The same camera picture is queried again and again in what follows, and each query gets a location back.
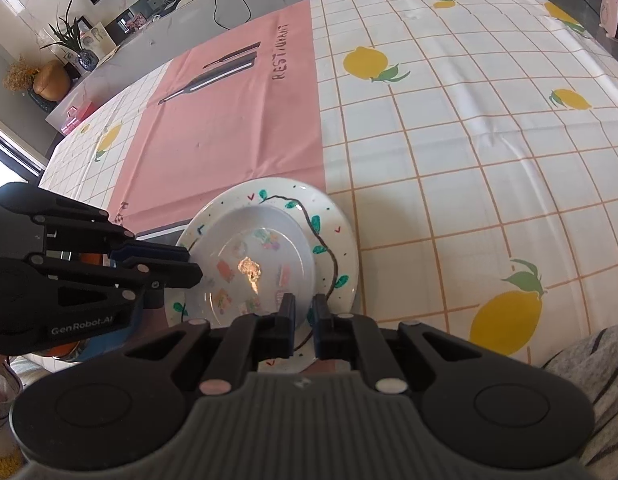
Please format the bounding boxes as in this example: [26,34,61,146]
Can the dried yellow flowers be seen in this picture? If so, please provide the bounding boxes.
[3,55,40,92]

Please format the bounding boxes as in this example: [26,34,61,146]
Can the grey striped clothing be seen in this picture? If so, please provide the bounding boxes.
[539,324,618,468]

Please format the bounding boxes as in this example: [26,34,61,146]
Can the marble television console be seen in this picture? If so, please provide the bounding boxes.
[45,0,505,131]

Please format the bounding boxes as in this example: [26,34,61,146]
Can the pink space heater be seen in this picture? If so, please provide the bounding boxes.
[600,0,618,43]

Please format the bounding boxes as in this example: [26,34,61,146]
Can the blue vase with green plant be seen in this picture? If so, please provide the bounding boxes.
[41,0,100,72]

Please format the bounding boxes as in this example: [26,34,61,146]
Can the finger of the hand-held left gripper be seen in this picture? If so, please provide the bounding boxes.
[26,251,205,313]
[0,182,190,263]

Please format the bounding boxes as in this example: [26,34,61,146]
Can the white painted plate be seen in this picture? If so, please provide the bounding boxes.
[164,177,361,373]

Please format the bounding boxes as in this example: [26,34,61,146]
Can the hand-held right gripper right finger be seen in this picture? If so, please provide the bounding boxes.
[311,294,482,393]

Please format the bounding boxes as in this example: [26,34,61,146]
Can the brown round vase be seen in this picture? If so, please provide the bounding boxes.
[33,60,70,101]

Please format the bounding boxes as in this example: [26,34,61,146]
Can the black power cable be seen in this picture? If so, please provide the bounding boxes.
[213,0,255,28]

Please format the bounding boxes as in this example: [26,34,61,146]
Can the small white printed plate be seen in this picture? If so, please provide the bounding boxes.
[189,204,317,328]

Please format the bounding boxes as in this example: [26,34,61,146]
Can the pink storage box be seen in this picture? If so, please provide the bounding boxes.
[61,102,97,136]

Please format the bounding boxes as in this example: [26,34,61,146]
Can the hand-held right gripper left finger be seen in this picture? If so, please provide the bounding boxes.
[124,292,296,393]

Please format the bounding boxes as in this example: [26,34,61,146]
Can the sketch drawing cards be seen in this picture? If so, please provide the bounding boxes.
[81,22,114,61]

